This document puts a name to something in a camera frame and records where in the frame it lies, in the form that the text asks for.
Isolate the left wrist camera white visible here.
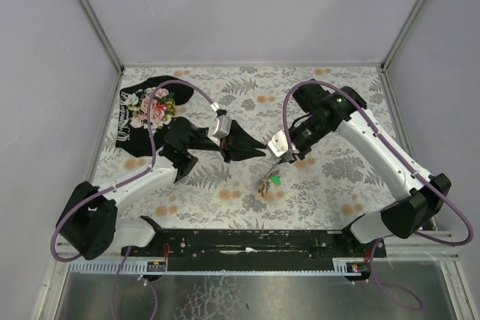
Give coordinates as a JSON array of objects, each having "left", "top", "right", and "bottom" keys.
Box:
[{"left": 207, "top": 102, "right": 232, "bottom": 145}]

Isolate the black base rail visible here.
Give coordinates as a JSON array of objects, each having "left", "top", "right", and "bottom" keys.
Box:
[{"left": 121, "top": 229, "right": 374, "bottom": 265}]

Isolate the black floral cloth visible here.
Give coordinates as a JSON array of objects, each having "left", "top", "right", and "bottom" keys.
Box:
[{"left": 115, "top": 76, "right": 194, "bottom": 157}]

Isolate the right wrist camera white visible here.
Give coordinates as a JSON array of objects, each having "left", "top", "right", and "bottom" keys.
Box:
[{"left": 267, "top": 130, "right": 308, "bottom": 163}]

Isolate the white cable duct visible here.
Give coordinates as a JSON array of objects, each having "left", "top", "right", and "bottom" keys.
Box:
[{"left": 69, "top": 256, "right": 367, "bottom": 280}]

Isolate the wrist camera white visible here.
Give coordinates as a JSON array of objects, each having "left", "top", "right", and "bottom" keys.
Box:
[
  {"left": 207, "top": 102, "right": 232, "bottom": 145},
  {"left": 267, "top": 130, "right": 308, "bottom": 163}
]

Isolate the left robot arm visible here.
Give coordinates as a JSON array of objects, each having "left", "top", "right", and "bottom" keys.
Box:
[{"left": 50, "top": 115, "right": 266, "bottom": 261}]

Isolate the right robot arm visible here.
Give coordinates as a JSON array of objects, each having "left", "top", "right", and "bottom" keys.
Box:
[{"left": 267, "top": 79, "right": 452, "bottom": 244}]

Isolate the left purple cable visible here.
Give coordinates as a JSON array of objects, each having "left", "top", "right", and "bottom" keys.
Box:
[{"left": 49, "top": 79, "right": 222, "bottom": 262}]

